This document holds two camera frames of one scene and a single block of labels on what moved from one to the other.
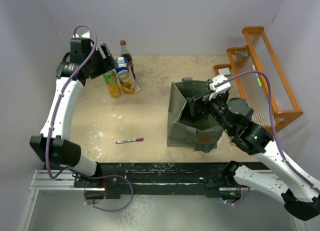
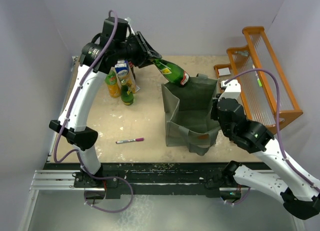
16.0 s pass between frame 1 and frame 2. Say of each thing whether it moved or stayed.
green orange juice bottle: stayed
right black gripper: moved
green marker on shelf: stayed
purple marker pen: stayed
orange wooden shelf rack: stayed
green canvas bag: moved
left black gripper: moved
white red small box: stayed
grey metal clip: stayed
